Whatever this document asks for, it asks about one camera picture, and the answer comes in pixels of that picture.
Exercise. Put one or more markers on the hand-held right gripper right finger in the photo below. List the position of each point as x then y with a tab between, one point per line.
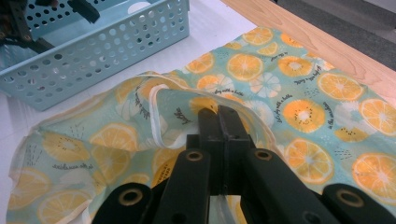
236	149

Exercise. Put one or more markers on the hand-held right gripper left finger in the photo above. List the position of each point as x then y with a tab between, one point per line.
207	146

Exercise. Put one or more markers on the light blue plastic basket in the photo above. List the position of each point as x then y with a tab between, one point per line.
93	56

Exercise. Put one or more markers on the small white-lidded jar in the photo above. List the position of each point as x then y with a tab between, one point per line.
139	7

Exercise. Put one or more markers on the orange-slice print cloth bag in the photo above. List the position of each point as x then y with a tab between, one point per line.
295	118

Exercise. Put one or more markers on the wooden table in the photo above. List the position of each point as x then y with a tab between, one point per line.
327	46

